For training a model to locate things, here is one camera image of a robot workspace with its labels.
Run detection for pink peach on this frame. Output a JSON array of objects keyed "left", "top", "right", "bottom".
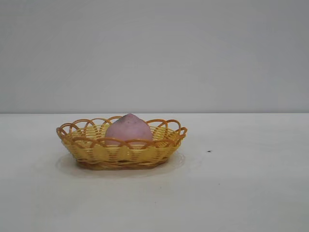
[{"left": 105, "top": 113, "right": 154, "bottom": 148}]

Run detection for yellow woven wicker basket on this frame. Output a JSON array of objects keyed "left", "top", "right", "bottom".
[{"left": 56, "top": 115, "right": 189, "bottom": 171}]

